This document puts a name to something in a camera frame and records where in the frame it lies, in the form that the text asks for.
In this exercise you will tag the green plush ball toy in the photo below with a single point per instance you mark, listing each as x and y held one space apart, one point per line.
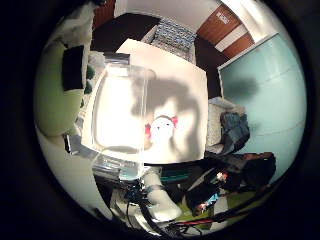
55 96

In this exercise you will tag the blue patterned rug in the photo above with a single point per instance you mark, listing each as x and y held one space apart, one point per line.
175 38

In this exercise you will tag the white plush toy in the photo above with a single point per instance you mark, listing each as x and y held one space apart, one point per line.
162 130

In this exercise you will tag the pale teal board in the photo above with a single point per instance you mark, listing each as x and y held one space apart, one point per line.
270 100

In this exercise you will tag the clear plastic container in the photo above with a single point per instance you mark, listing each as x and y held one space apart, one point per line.
116 113

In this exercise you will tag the black bag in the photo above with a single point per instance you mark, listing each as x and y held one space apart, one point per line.
246 170

